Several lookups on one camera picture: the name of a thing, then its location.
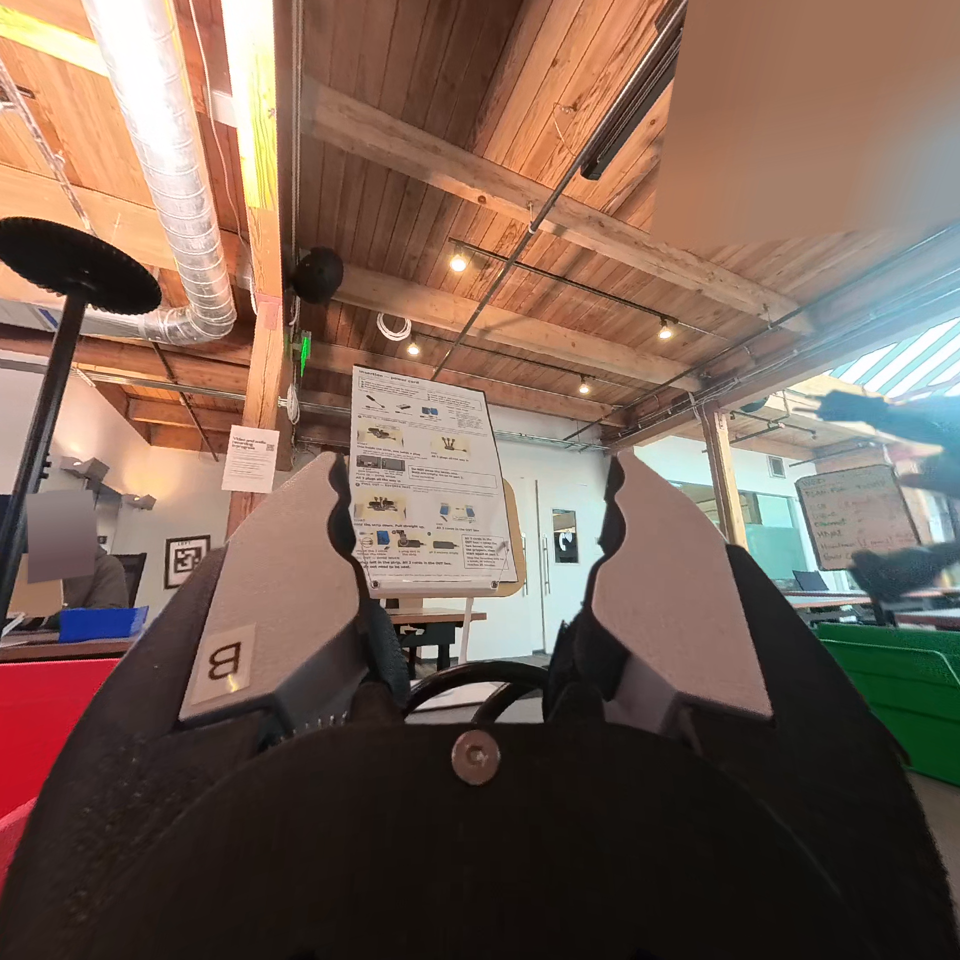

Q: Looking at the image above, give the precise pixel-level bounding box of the printed instruction sheet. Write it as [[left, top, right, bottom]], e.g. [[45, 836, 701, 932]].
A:
[[349, 365, 520, 600]]

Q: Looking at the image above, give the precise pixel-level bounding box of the black round speaker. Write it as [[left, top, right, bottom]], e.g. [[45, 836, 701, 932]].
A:
[[288, 246, 345, 305]]

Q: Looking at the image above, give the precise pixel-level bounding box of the red bin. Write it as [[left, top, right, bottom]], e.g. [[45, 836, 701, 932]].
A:
[[0, 658, 121, 886]]

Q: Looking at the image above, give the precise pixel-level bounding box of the blue bin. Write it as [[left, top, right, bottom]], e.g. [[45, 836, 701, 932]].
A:
[[58, 606, 149, 644]]

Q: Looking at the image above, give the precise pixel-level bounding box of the striped awning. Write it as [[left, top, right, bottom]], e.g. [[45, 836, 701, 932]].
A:
[[831, 318, 960, 400]]

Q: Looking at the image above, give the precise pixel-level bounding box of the silver ventilation duct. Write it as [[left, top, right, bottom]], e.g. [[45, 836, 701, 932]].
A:
[[0, 0, 240, 348]]

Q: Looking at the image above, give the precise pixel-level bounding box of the metal ceiling pipe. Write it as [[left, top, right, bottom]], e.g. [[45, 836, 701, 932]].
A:
[[431, 0, 687, 380]]

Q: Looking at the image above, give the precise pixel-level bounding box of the white door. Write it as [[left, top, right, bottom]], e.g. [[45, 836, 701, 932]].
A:
[[534, 450, 610, 654]]

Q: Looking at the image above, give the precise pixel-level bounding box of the black power cord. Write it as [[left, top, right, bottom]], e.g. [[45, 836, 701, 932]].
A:
[[405, 660, 550, 726]]

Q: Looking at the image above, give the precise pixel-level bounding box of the wooden support post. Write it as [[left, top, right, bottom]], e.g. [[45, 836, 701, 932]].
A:
[[221, 0, 301, 537]]

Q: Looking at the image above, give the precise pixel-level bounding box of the wooden desk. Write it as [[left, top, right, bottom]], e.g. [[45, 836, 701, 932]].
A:
[[382, 607, 489, 670]]

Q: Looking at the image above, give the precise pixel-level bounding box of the white paper notice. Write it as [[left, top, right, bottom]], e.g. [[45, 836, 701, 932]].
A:
[[221, 425, 281, 494]]

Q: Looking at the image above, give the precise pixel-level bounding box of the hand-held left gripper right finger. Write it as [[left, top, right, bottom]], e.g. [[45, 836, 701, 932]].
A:
[[546, 448, 775, 735]]

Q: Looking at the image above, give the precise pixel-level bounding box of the black and white tag poster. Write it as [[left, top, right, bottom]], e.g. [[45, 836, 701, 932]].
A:
[[163, 534, 212, 591]]

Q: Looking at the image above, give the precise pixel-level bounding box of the black ceiling rail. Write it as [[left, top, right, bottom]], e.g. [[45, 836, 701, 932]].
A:
[[579, 0, 687, 181]]

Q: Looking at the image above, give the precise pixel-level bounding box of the black disc stand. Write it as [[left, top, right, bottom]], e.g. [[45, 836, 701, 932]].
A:
[[0, 216, 163, 624]]

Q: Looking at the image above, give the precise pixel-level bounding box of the green bin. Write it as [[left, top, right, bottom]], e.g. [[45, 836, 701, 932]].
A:
[[816, 621, 960, 787]]

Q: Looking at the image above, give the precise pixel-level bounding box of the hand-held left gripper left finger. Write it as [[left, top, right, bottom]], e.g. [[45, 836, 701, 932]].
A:
[[178, 450, 412, 727]]

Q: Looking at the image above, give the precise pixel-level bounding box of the whiteboard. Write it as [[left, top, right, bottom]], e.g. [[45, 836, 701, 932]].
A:
[[795, 465, 922, 571]]

